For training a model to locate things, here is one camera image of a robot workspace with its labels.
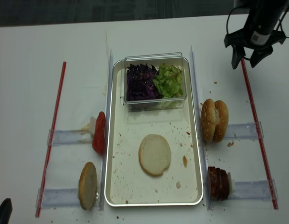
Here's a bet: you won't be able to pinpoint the clear rail right of tray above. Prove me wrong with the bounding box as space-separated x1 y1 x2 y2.
189 45 213 211

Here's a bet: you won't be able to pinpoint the white patty pusher block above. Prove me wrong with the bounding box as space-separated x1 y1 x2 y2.
227 172 235 197

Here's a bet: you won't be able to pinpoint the clear rail left of tray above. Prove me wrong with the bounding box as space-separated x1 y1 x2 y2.
98 50 113 211

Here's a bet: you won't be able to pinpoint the left red strip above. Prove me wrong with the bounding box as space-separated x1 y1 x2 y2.
35 61 67 218

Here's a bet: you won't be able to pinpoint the clear tomato slider track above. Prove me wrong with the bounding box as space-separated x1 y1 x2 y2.
47 130 92 146

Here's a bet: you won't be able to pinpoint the right red strip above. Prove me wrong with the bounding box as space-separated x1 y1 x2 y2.
241 59 279 210

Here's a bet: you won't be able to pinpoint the clear bun slider track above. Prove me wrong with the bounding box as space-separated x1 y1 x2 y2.
35 189 81 209
224 122 263 140

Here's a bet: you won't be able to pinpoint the shredded purple cabbage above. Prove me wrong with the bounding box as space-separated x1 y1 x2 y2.
126 63 163 101

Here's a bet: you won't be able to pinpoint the clear rail of tray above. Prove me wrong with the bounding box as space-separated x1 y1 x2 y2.
98 50 113 211
189 45 213 211

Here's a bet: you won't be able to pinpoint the bun bottom on tray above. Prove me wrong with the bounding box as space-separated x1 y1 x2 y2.
138 134 171 177

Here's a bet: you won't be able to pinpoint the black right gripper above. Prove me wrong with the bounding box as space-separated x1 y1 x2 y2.
224 29 286 69

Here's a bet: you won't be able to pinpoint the white tomato pusher block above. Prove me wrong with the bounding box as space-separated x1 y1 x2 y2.
78 116 97 143

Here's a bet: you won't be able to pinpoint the white metal tray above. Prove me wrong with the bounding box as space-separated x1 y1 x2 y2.
104 58 204 207

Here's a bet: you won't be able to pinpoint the clear patty slider track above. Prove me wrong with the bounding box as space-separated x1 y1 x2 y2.
228 180 278 201

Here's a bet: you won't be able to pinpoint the green lettuce leaves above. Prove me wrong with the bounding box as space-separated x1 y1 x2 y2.
153 63 183 98

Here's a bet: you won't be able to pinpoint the sesame bun top near tray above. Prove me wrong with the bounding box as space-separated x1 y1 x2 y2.
201 99 216 143

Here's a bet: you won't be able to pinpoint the clear left bun slider track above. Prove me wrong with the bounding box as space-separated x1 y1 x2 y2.
35 189 81 209

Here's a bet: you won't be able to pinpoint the stack of sliced meat patties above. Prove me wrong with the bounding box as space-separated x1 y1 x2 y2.
207 167 230 201

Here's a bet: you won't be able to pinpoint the tomato slices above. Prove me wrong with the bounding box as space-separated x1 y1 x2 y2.
92 112 106 154

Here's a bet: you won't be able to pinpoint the bun slice on left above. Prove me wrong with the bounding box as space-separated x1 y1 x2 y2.
78 162 97 210

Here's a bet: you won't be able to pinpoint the bread crumb piece on tray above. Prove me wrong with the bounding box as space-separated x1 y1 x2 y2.
183 156 188 168

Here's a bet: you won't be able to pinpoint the clear plastic salad container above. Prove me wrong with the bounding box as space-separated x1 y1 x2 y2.
123 52 187 112

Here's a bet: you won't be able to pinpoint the red strip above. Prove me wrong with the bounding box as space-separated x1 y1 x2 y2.
241 59 279 210
35 61 67 218

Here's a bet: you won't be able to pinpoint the black left gripper tip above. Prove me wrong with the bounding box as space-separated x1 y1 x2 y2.
0 198 13 224

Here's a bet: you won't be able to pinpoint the sesame bun top outer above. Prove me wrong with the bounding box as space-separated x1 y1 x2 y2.
213 100 229 143

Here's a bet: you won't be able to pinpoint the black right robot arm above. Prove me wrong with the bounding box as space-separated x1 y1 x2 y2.
224 0 289 69

